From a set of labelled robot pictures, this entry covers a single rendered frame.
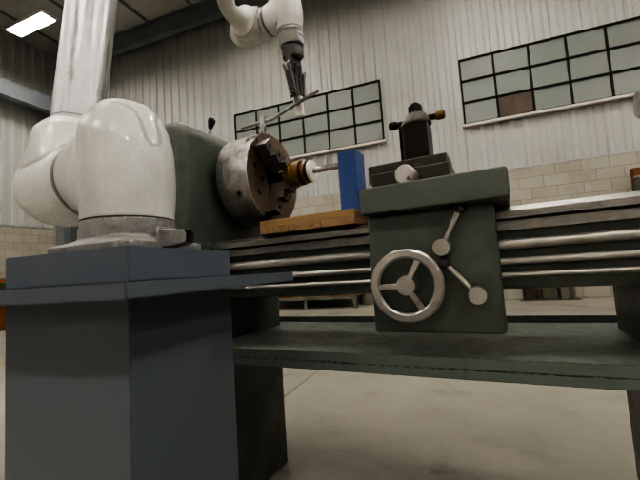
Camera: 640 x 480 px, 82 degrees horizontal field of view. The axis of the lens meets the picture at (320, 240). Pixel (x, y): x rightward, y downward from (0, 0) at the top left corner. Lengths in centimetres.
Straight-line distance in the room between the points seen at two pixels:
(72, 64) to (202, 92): 979
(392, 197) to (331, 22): 903
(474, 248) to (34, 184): 86
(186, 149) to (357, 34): 826
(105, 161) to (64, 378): 33
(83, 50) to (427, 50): 815
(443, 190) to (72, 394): 71
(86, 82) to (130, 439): 70
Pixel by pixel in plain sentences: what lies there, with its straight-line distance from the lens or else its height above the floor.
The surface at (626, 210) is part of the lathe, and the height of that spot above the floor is 83.
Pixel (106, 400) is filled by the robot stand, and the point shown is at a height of 59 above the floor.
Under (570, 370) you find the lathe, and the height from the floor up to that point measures 55.
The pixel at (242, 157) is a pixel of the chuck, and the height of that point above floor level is 112.
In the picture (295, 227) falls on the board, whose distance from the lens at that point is 104.
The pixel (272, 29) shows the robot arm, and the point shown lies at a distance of 149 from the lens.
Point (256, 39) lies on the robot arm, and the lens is 153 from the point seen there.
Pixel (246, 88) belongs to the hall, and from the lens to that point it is 1004.
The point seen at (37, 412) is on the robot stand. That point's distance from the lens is 73.
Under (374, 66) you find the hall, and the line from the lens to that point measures 888.
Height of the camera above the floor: 75
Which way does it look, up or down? 5 degrees up
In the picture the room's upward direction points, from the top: 4 degrees counter-clockwise
